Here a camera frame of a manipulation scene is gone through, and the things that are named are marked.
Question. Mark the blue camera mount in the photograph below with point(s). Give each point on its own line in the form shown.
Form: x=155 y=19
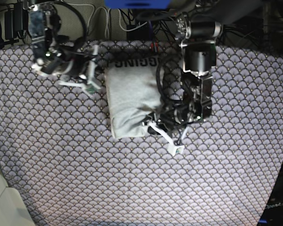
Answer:
x=138 y=4

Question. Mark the red table clamp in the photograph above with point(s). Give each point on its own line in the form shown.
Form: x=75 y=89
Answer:
x=154 y=47

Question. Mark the light grey T-shirt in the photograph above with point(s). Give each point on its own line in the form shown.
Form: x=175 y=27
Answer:
x=132 y=95

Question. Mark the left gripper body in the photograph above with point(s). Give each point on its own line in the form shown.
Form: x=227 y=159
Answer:
x=175 y=117

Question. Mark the white plastic bin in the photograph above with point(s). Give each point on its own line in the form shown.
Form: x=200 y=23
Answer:
x=13 y=211

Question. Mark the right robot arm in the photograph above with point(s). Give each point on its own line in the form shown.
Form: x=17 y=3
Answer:
x=44 y=25

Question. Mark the fan-patterned tablecloth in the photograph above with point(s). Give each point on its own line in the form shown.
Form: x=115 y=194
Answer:
x=57 y=151

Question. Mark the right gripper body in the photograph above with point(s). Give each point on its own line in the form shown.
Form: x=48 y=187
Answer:
x=71 y=66

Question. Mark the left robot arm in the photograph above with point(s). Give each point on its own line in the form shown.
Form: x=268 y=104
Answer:
x=198 y=31

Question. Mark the black power adapter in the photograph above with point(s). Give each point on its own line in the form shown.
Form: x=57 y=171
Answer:
x=16 y=21

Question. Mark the black box with cables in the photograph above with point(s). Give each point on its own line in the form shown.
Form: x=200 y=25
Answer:
x=139 y=34

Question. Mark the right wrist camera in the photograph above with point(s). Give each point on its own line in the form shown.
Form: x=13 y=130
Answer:
x=91 y=88

